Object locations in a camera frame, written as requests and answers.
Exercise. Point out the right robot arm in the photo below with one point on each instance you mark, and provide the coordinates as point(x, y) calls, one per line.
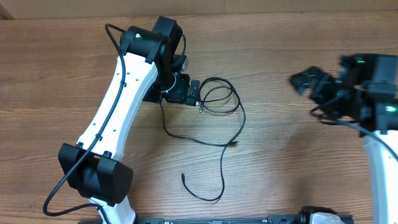
point(363, 97)

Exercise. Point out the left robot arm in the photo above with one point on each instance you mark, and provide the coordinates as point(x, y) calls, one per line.
point(148, 69)

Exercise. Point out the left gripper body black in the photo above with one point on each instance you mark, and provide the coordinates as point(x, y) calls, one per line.
point(178, 93)

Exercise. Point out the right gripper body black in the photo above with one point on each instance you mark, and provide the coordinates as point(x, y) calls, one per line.
point(326, 95)

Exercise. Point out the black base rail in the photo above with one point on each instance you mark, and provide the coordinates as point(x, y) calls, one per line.
point(308, 214)

